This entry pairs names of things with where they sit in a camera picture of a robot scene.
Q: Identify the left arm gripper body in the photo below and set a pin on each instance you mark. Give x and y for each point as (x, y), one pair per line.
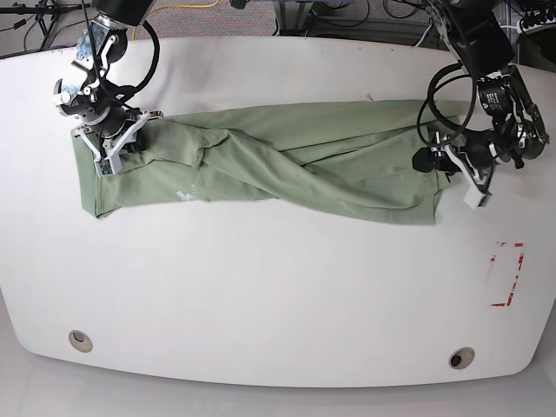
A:
(475, 154)

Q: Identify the red tape rectangle marker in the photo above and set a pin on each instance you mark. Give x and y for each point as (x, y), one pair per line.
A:
(503, 273)

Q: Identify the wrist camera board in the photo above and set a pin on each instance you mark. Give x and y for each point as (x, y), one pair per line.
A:
(103, 168)
(482, 201)

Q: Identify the table cable grommet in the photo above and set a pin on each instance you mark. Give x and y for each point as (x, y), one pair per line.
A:
(80, 341)
(461, 358)

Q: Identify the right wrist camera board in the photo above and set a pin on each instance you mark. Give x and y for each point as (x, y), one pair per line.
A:
(103, 168)

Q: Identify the green polo shirt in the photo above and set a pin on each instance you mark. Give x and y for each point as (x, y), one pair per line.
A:
(352, 159)

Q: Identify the white power strip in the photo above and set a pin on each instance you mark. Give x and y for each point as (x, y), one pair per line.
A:
(537, 21)

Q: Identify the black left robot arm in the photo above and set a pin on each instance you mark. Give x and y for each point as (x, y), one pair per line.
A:
(485, 56)

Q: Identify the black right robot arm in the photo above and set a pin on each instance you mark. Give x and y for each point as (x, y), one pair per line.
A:
(88, 95)

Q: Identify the right table cable grommet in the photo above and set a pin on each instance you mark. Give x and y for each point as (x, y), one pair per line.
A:
(461, 358)

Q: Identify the left table cable grommet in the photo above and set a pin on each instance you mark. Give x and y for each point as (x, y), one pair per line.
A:
(80, 341)

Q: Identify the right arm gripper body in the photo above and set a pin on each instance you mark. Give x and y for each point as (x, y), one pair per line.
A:
(107, 137)

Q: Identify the black tripod legs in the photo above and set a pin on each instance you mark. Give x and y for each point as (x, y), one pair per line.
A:
(41, 22)

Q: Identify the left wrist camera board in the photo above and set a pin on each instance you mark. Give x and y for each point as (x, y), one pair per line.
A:
(482, 201)

